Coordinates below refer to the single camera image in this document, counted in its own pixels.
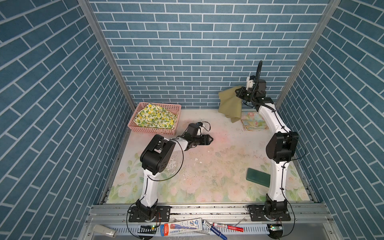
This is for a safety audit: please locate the olive green skirt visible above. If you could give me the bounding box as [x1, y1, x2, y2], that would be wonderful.
[218, 86, 242, 123]

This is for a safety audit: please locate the pastel floral skirt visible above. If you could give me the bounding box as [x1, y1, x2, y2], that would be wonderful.
[241, 111, 269, 131]

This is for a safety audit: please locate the lemon print skirt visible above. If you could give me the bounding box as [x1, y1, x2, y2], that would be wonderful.
[134, 104, 177, 130]

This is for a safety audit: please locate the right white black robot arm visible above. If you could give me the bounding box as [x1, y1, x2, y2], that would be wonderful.
[236, 76, 299, 214]

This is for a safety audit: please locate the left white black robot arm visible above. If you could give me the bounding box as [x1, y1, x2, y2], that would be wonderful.
[136, 121, 214, 211]

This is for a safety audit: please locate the pink plastic basket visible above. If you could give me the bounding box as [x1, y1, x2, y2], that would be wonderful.
[128, 102, 182, 135]

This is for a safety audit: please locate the dark green rectangular block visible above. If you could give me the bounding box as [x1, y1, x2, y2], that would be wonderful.
[246, 168, 271, 188]

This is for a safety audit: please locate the white red blue box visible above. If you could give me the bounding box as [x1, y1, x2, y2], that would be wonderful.
[160, 218, 203, 237]

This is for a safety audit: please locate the red white marker pen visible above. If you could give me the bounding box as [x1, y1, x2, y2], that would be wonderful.
[213, 223, 244, 232]

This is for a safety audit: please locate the blue marker pen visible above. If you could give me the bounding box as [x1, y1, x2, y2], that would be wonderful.
[203, 220, 228, 240]

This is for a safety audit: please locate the beige plastic piece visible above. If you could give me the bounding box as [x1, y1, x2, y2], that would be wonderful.
[93, 225, 117, 238]

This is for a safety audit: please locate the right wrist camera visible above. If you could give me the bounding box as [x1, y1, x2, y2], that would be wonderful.
[246, 76, 256, 90]

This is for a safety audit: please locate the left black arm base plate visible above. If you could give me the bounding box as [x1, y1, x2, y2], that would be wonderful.
[128, 206, 171, 223]

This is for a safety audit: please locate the aluminium front rail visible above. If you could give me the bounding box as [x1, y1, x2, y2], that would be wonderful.
[79, 202, 342, 240]

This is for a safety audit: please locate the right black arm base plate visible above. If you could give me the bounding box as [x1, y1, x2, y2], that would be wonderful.
[246, 205, 291, 222]

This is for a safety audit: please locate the right corner aluminium post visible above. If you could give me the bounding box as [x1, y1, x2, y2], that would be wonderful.
[275, 0, 341, 109]

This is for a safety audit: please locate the corner aluminium post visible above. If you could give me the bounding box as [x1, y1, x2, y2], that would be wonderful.
[78, 0, 136, 111]
[275, 0, 341, 109]

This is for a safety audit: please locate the left corner aluminium post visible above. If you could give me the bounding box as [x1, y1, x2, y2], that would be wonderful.
[78, 0, 136, 111]

